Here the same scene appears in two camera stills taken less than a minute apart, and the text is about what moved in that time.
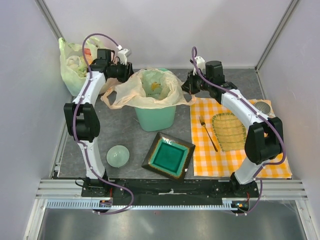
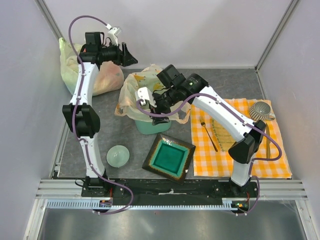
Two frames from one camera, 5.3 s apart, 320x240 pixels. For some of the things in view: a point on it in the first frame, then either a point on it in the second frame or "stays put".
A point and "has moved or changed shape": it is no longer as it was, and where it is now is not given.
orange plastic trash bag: (153, 88) has moved or changed shape
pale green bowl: (117, 156) stays put
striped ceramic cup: (263, 107) stays put
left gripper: (126, 73) -> (128, 59)
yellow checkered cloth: (208, 159) stays put
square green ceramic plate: (169, 156) stays put
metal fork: (202, 121) stays put
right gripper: (189, 85) -> (158, 109)
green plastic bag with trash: (73, 67) stays put
